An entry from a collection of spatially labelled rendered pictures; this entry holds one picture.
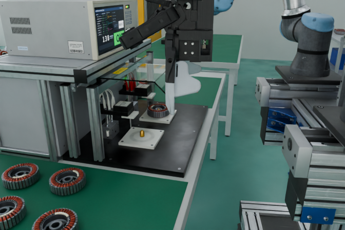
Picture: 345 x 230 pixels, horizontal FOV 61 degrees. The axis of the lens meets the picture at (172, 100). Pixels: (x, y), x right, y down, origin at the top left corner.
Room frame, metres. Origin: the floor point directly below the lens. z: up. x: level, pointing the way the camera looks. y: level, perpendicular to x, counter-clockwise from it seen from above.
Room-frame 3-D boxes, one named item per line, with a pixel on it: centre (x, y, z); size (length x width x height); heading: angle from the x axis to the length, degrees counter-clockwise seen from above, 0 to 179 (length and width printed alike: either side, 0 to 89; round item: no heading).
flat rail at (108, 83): (1.23, 0.19, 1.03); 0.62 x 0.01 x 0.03; 166
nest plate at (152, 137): (1.09, 0.13, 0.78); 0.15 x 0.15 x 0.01; 76
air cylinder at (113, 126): (1.13, 0.27, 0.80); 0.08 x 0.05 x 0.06; 166
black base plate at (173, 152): (1.21, 0.11, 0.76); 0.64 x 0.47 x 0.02; 166
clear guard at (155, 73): (1.09, 0.13, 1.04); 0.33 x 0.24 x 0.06; 76
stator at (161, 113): (1.33, 0.07, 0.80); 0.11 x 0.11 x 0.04
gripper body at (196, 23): (0.53, -0.03, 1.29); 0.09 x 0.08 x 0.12; 84
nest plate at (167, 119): (1.33, 0.07, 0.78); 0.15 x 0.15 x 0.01; 76
